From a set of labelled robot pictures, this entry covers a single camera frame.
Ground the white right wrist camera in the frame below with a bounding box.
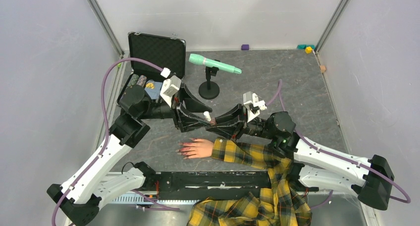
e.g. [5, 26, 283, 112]
[243, 91, 267, 123]

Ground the white nail polish cap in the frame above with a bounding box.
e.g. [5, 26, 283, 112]
[203, 111, 212, 122]

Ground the mint green microphone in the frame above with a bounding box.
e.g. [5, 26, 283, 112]
[188, 54, 242, 74]

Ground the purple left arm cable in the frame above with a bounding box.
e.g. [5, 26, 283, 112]
[51, 57, 165, 226]

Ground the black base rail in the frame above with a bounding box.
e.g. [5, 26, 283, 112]
[138, 171, 271, 201]

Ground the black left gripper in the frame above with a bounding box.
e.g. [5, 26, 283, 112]
[139, 83, 212, 132]

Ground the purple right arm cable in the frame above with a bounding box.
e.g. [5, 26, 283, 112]
[265, 79, 412, 205]

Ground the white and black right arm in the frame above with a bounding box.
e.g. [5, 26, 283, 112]
[204, 105, 395, 211]

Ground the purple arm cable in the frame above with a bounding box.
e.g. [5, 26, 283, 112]
[265, 79, 412, 205]
[51, 57, 165, 226]

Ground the purple cube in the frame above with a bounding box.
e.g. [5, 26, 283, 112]
[241, 44, 250, 51]

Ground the tan cube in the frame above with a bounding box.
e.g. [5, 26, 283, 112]
[319, 65, 326, 73]

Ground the teal block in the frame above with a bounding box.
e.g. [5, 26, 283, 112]
[297, 44, 315, 50]

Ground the yellow cube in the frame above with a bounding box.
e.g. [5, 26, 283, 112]
[305, 46, 313, 54]

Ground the mannequin hand with stained nails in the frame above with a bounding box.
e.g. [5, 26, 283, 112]
[176, 138, 214, 159]

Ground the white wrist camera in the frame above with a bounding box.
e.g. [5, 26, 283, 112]
[243, 91, 267, 123]
[159, 67, 182, 107]

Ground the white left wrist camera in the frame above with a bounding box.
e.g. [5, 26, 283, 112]
[159, 67, 182, 107]

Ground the black poker chip case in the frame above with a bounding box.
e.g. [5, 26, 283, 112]
[128, 32, 186, 83]

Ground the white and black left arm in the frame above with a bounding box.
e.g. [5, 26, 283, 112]
[47, 84, 212, 226]

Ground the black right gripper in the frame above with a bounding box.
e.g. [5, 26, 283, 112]
[206, 103, 275, 141]

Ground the black microphone stand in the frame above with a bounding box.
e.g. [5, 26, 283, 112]
[198, 66, 220, 100]

